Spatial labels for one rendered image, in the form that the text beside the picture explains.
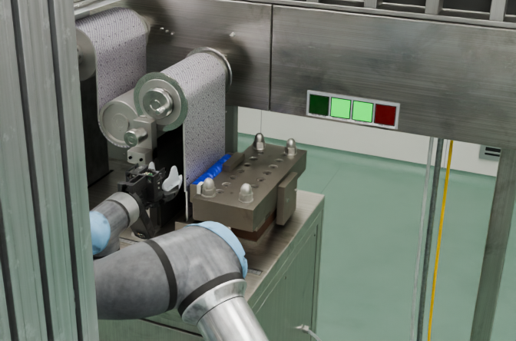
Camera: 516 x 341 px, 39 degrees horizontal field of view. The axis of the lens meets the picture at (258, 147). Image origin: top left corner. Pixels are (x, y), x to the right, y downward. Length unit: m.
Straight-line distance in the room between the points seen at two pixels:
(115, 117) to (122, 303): 0.82
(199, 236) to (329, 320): 2.01
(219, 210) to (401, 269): 1.87
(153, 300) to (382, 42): 1.01
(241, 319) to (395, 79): 0.95
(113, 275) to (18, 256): 0.58
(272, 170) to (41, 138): 1.41
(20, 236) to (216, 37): 1.54
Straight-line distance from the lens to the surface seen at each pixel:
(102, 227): 1.46
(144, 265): 1.11
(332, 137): 4.59
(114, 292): 1.13
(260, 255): 1.80
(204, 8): 2.03
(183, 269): 1.13
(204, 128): 1.87
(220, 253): 1.16
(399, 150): 4.51
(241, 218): 1.75
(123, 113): 1.85
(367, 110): 1.93
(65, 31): 0.57
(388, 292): 3.35
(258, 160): 1.99
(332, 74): 1.94
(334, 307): 3.21
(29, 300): 0.58
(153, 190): 1.61
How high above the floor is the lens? 1.83
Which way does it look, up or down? 23 degrees down
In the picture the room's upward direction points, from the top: 1 degrees clockwise
